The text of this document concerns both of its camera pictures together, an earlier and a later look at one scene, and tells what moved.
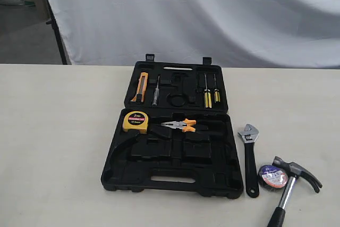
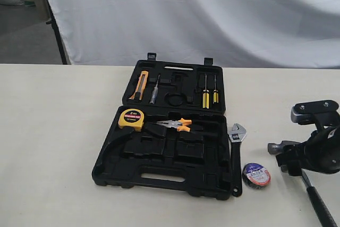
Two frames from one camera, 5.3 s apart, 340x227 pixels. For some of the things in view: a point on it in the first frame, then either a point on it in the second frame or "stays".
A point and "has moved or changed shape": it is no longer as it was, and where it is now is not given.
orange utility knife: [142, 86] stays
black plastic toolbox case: [177, 134] has moved or changed shape
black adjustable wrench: [248, 136] → [237, 132]
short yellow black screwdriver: [217, 94] stays
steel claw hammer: [294, 170] → [275, 147]
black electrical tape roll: [272, 178] → [255, 176]
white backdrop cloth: [259, 19] stays
